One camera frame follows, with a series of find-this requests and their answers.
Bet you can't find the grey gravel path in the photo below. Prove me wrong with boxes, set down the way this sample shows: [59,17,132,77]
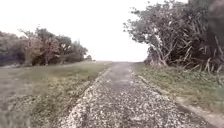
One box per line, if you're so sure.
[61,61,218,128]

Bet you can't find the green grass verge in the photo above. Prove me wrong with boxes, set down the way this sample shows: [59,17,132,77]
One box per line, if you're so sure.
[133,62,224,128]
[0,60,113,128]

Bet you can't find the row of low trees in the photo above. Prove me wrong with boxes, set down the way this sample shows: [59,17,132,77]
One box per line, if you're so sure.
[0,27,95,68]

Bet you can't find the group of tall leafy trees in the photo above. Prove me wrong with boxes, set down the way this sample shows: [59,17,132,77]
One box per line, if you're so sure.
[122,0,224,75]

